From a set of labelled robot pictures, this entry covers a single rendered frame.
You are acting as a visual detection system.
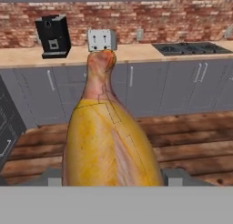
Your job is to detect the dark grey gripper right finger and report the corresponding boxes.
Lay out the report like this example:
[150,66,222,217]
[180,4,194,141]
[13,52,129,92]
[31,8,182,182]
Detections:
[161,168,215,188]

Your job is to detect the white toaster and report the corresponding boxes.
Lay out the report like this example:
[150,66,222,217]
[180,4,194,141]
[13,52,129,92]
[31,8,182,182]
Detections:
[86,28,118,53]

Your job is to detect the yellow chicken drumstick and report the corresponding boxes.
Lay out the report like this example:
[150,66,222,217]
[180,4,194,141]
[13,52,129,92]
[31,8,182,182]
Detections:
[62,49,165,187]

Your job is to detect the grey base cupboards run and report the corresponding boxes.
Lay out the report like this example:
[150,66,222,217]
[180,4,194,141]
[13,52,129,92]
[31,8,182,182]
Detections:
[0,57,233,130]

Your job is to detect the black hob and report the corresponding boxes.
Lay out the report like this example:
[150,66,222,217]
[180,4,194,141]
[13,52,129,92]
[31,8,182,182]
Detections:
[151,41,233,56]

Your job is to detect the grey wall socket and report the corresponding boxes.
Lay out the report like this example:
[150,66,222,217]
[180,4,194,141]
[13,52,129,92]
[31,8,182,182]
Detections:
[225,25,233,39]
[136,28,145,42]

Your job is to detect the dark grey cabinet unit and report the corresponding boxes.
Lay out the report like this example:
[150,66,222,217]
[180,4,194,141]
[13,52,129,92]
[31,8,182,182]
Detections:
[0,76,28,174]

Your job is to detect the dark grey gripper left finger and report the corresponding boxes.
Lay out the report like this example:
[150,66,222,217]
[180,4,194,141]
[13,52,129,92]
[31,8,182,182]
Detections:
[17,167,64,188]

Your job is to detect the black coffee machine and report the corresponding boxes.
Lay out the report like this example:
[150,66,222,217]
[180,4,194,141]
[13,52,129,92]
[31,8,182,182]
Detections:
[34,14,72,60]

